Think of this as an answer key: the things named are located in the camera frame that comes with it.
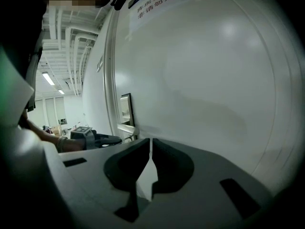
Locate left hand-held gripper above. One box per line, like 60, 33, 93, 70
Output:
70, 125, 123, 150

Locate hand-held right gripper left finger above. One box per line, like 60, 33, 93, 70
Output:
103, 138, 151, 223

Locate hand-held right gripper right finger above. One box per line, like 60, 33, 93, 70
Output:
151, 137, 194, 200

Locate white door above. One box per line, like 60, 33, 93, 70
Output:
111, 0, 304, 197

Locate person's left forearm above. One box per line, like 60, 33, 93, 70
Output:
22, 114, 63, 153

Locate white paper sign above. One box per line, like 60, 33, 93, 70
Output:
128, 0, 193, 34

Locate person's left hand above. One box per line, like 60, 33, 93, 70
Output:
64, 138, 87, 152

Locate long ceiling light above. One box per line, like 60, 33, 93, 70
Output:
41, 71, 56, 86

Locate white ceiling pipes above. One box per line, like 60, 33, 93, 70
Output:
42, 6, 105, 97

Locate person's black shirt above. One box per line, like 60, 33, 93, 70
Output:
0, 0, 48, 81

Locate silver door lock handle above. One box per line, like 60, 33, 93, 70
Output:
116, 93, 141, 135

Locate small wall sign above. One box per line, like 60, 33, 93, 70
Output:
96, 55, 104, 73

